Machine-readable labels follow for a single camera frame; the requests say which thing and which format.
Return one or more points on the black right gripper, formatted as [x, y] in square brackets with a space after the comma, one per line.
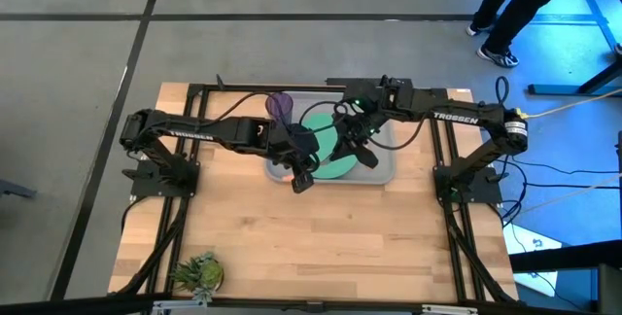
[362, 125]

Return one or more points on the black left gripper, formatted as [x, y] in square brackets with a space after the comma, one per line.
[294, 147]

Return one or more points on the green round plate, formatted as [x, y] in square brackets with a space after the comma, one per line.
[337, 168]

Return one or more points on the grey plastic tray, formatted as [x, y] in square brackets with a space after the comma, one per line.
[384, 159]

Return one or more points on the purple translucent cup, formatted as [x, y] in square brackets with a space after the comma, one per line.
[279, 106]

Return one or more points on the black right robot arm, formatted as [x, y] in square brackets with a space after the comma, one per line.
[457, 115]

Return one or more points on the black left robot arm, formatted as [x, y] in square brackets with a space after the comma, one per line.
[194, 130]

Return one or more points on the small green succulent plant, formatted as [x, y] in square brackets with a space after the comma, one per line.
[204, 273]

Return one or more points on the white paper sheet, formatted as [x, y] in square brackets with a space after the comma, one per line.
[534, 242]

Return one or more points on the person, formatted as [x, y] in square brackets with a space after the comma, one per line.
[520, 4]

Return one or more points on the black beam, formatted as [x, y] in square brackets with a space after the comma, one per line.
[559, 259]

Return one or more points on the black rig crossbar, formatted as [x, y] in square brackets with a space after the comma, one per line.
[58, 306]

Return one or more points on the grey furniture foot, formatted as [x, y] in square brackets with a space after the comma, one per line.
[14, 189]

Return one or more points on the grey cabinet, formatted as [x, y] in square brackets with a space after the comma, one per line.
[611, 290]

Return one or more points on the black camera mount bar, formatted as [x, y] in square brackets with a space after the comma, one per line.
[334, 81]

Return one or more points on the black metal table frame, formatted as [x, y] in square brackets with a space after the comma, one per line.
[243, 86]

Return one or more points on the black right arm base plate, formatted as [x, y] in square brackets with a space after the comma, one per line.
[486, 186]

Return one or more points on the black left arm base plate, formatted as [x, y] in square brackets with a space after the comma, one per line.
[146, 186]

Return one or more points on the silver aluminium bracket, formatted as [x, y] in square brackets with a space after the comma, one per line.
[175, 305]
[447, 310]

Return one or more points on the black table leg frame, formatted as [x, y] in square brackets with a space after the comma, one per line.
[549, 89]

